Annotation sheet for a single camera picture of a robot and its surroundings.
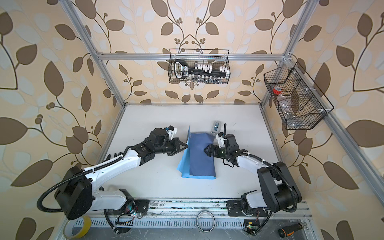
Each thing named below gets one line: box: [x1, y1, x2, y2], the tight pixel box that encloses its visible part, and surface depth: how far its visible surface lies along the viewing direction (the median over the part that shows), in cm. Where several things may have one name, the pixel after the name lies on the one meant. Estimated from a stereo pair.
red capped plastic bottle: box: [272, 86, 283, 96], surface depth 84 cm
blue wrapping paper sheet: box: [177, 125, 216, 180], surface depth 86 cm
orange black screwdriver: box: [278, 223, 308, 238], surface depth 68 cm
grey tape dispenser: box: [211, 120, 222, 136], surface depth 104 cm
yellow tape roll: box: [63, 216, 92, 240], surface depth 68 cm
